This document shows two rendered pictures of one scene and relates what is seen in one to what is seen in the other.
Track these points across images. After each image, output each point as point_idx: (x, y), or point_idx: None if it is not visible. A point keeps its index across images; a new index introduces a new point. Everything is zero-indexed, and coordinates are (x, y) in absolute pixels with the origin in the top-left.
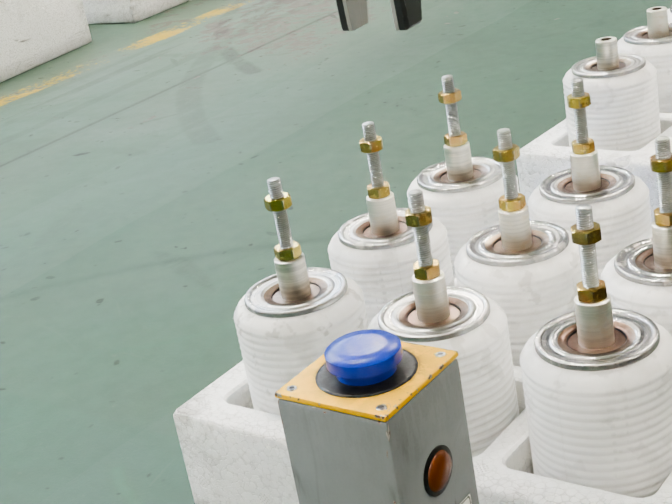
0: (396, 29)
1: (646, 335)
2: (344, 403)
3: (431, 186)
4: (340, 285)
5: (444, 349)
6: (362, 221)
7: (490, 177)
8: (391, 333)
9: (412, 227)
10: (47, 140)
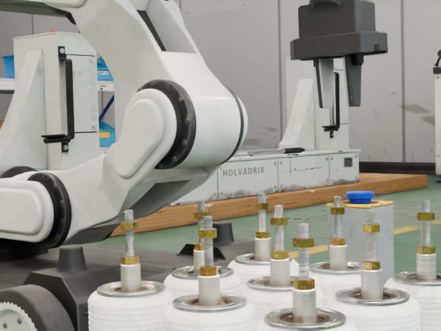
0: (332, 107)
1: (241, 257)
2: None
3: (333, 310)
4: (396, 276)
5: (331, 203)
6: (391, 298)
7: (279, 312)
8: (349, 192)
9: (350, 293)
10: None
